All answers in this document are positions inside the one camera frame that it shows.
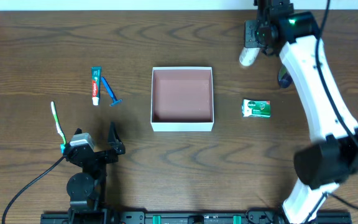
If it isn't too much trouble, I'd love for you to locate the white speckled cream tube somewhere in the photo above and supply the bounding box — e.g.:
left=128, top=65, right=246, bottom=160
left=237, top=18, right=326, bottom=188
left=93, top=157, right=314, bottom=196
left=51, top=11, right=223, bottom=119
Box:
left=239, top=47, right=260, bottom=67

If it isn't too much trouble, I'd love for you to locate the clear pump bottle purple liquid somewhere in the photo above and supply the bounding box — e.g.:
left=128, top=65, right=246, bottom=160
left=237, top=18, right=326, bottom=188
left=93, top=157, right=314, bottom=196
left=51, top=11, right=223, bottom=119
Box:
left=278, top=65, right=293, bottom=88

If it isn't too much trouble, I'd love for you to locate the green Dettol soap bar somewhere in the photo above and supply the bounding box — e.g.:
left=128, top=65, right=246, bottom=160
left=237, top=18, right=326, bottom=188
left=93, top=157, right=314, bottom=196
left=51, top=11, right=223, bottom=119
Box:
left=242, top=99, right=271, bottom=118

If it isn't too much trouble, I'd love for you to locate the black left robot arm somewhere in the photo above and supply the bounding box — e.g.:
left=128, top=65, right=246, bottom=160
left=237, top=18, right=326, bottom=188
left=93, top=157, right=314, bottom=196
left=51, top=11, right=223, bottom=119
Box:
left=63, top=122, right=126, bottom=223

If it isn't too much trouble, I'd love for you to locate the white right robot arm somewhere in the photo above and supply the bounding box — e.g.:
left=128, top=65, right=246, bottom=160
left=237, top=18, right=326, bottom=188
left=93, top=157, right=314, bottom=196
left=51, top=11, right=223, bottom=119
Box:
left=239, top=0, right=358, bottom=223

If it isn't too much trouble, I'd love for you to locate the green white toothbrush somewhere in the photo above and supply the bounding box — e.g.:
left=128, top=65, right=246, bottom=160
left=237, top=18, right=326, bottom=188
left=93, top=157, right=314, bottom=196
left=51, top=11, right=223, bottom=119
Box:
left=50, top=101, right=67, bottom=154

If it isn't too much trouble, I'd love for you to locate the blue disposable razor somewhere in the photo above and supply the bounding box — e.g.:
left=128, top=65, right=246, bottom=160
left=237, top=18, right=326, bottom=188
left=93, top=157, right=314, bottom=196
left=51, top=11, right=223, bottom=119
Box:
left=101, top=77, right=122, bottom=106

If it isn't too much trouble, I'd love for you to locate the Colgate toothpaste tube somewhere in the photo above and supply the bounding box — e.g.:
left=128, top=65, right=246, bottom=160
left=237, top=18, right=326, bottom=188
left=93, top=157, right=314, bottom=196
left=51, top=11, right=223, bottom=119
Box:
left=91, top=67, right=102, bottom=106

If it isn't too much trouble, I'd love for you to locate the white cardboard box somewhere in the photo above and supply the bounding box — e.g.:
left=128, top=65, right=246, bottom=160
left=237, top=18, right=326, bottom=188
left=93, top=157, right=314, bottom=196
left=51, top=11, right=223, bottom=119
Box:
left=150, top=67, right=214, bottom=132

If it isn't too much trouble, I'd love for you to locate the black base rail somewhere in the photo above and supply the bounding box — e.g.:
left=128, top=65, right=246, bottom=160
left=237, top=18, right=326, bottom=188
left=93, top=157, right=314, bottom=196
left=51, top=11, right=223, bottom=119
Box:
left=40, top=210, right=353, bottom=224

